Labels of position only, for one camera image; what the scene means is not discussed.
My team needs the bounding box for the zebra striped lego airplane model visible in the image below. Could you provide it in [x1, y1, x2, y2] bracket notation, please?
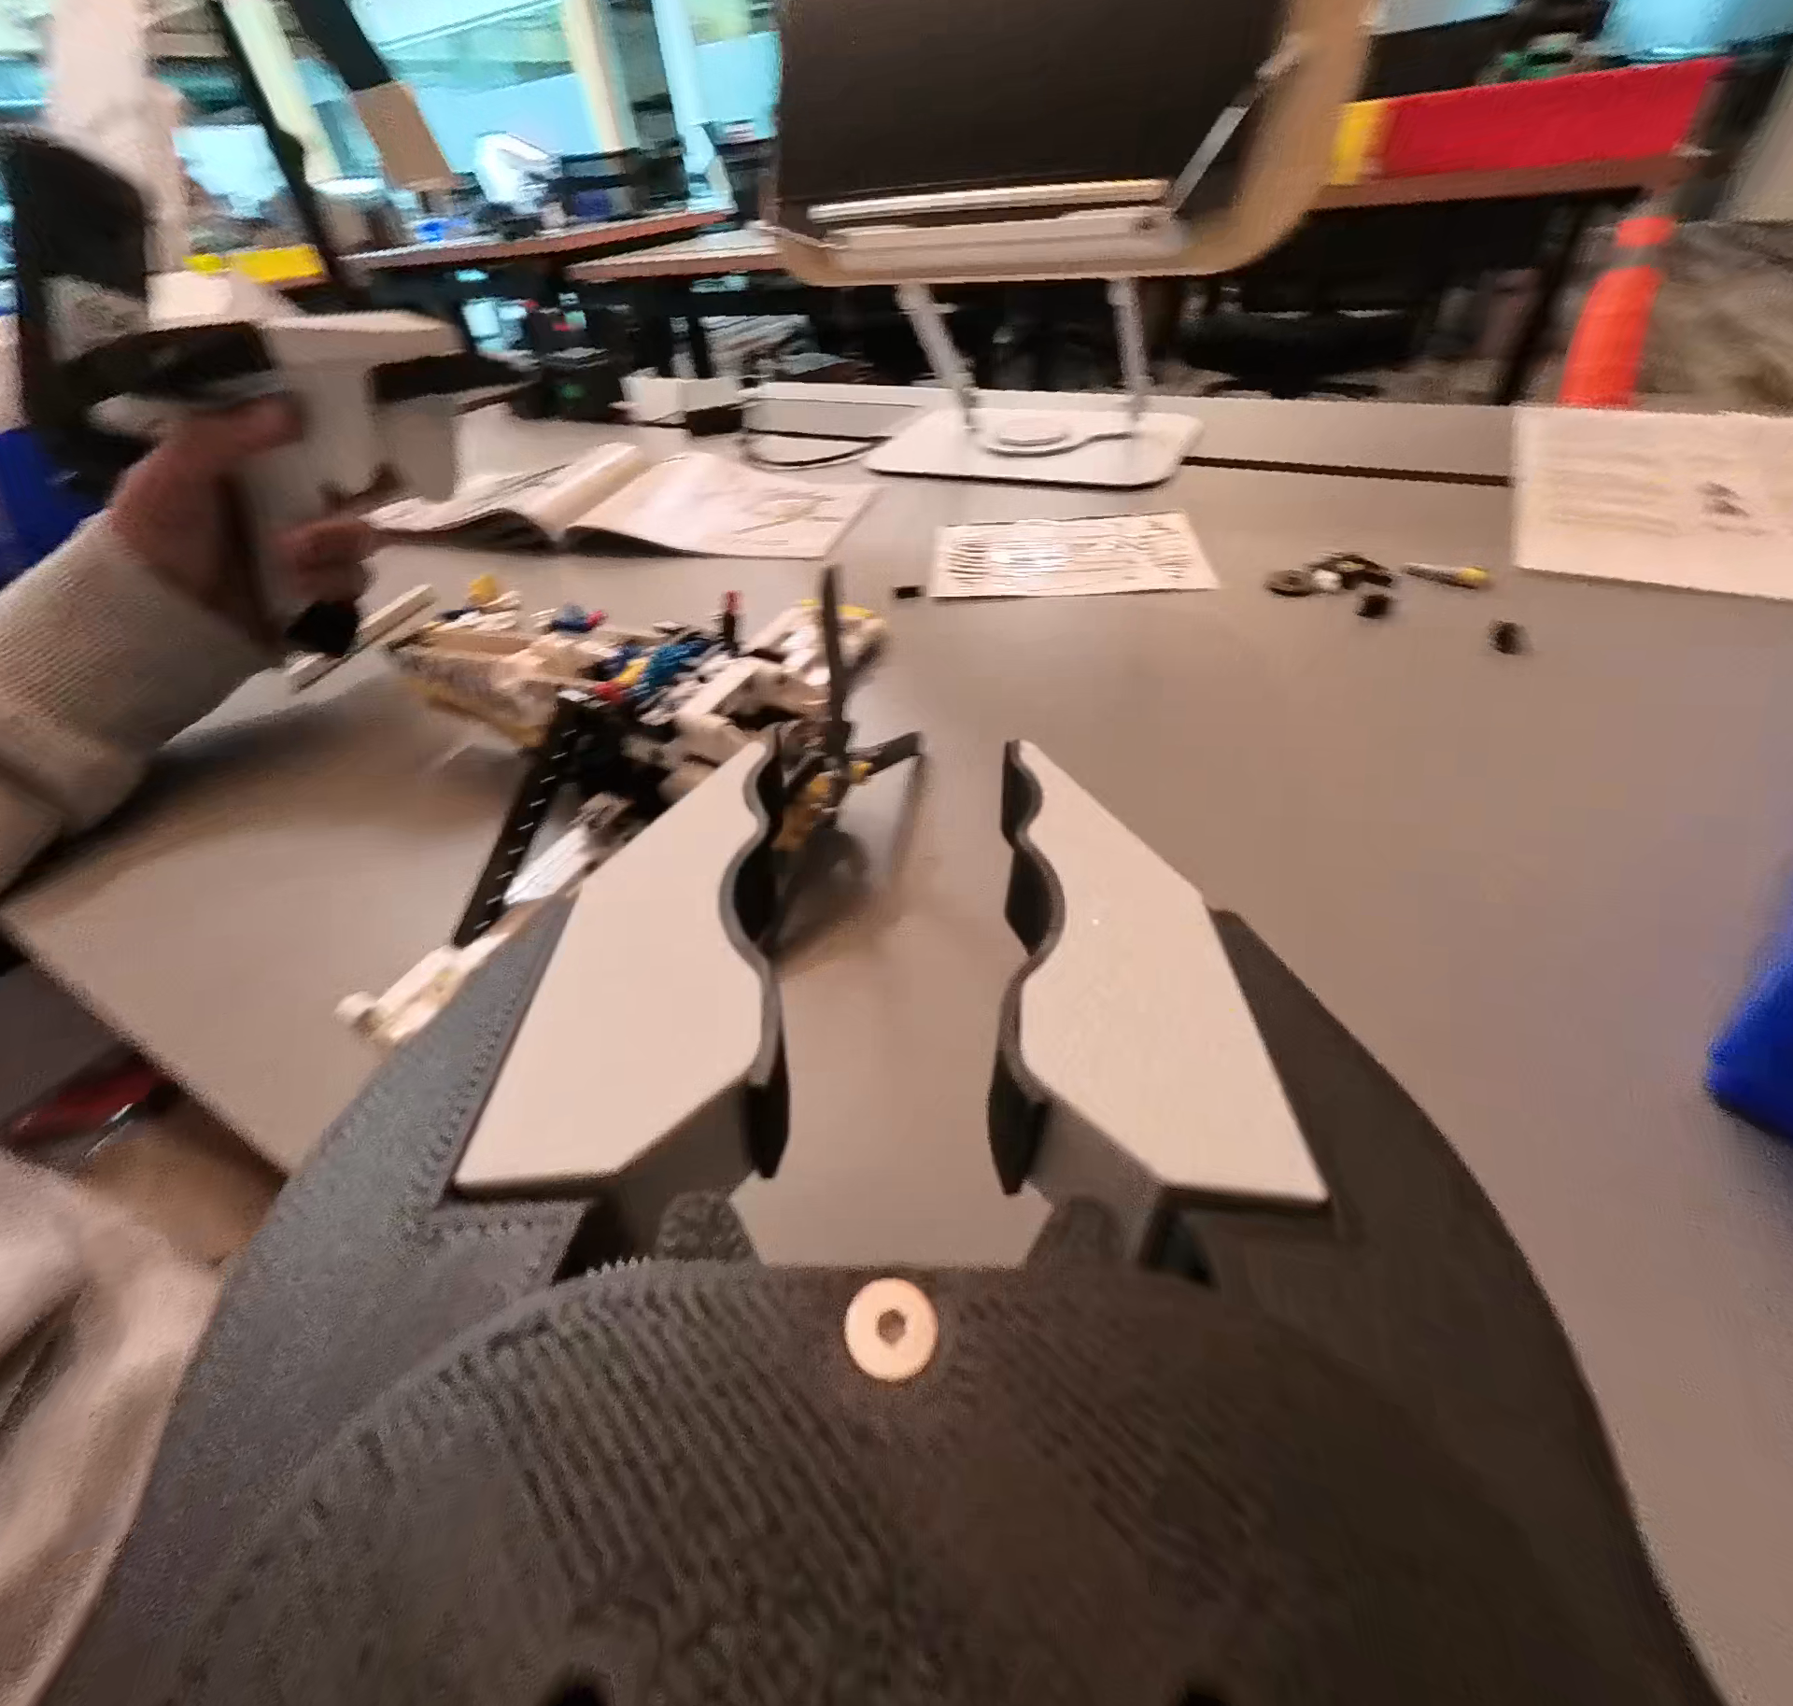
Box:
[286, 565, 928, 953]

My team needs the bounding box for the black cable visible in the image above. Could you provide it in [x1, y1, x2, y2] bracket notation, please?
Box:
[743, 429, 901, 470]

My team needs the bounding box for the person's left forearm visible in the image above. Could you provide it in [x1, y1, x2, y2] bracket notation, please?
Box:
[0, 509, 283, 896]

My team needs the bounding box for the orange traffic cone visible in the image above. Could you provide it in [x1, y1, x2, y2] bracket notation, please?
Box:
[1557, 213, 1677, 409]

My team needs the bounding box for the person's left hand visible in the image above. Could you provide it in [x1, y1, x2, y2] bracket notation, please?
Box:
[111, 394, 380, 646]

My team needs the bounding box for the lego instruction booklet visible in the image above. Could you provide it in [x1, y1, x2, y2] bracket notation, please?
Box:
[365, 442, 885, 562]

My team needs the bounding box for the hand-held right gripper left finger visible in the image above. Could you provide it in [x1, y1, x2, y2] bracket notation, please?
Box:
[453, 732, 789, 1256]

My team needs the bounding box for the white power adapter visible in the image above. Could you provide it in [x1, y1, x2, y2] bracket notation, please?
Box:
[622, 376, 759, 439]

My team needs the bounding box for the cluster of black lego pieces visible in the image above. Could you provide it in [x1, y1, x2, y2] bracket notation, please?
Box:
[1266, 552, 1402, 618]

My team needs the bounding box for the zebra sticker sheet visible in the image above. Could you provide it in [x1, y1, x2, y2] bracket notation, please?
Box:
[930, 512, 1219, 603]

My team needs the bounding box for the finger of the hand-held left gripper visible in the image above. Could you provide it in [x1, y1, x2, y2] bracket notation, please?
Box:
[284, 582, 441, 694]

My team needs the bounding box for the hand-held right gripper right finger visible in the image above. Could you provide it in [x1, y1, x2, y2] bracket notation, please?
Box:
[987, 737, 1333, 1268]

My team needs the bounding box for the printed paper sheet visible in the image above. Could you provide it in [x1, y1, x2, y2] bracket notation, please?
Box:
[1510, 407, 1793, 605]

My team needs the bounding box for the red plastic bin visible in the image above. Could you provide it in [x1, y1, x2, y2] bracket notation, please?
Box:
[1379, 55, 1734, 184]

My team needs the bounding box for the labelled blue plastic bin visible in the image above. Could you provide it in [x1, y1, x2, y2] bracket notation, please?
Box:
[0, 432, 64, 548]

